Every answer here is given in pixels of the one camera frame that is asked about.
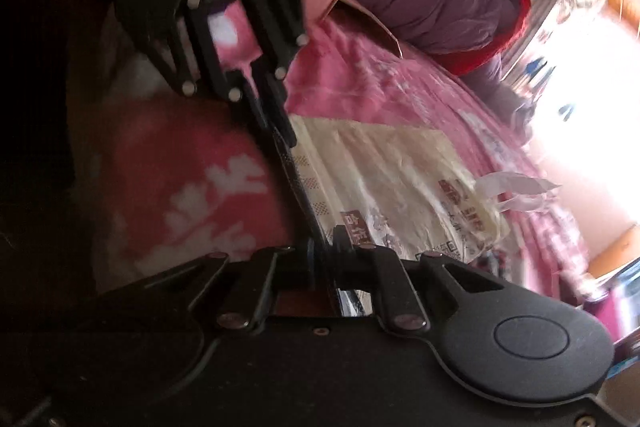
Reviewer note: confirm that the red floral blanket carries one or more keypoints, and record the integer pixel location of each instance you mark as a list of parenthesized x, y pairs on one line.
[(200, 187)]

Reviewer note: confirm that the orange wooden cabinet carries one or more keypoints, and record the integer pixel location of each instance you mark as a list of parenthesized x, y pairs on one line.
[(615, 252)]

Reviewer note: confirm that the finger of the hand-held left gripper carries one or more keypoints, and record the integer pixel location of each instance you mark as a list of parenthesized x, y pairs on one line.
[(280, 32), (210, 67)]

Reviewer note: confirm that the beige printed shopping bag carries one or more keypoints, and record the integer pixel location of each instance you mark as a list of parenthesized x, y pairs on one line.
[(390, 177)]

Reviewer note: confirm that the crumpled lavender cloth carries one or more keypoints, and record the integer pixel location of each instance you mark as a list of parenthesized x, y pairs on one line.
[(500, 92)]

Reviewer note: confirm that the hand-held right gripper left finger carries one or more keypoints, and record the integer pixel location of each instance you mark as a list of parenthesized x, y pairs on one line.
[(300, 257)]

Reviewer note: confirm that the pink cardboard box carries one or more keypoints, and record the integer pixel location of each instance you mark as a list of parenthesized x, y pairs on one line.
[(320, 2)]

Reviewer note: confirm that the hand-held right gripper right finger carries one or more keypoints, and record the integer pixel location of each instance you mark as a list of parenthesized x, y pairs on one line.
[(345, 257)]

